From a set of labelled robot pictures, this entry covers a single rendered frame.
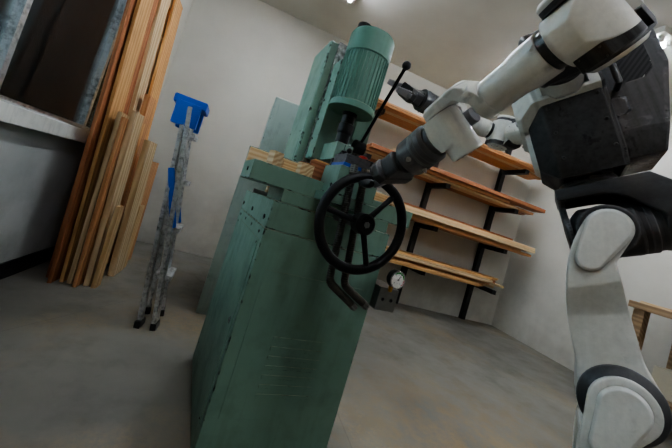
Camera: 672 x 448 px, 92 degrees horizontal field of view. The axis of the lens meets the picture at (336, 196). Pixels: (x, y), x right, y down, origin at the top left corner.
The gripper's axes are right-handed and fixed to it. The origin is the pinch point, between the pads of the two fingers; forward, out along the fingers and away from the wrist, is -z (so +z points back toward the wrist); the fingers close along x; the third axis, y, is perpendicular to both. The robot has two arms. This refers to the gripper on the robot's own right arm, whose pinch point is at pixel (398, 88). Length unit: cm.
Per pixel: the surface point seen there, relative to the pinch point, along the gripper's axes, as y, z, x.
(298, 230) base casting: 47, -26, 42
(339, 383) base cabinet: 87, 5, 67
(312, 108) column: 24.4, -24.0, -12.4
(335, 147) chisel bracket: 26.4, -17.6, 15.7
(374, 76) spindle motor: 0.1, -12.5, 3.2
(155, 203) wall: 214, -85, -161
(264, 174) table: 35, -41, 35
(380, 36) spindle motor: -12.2, -15.1, -3.8
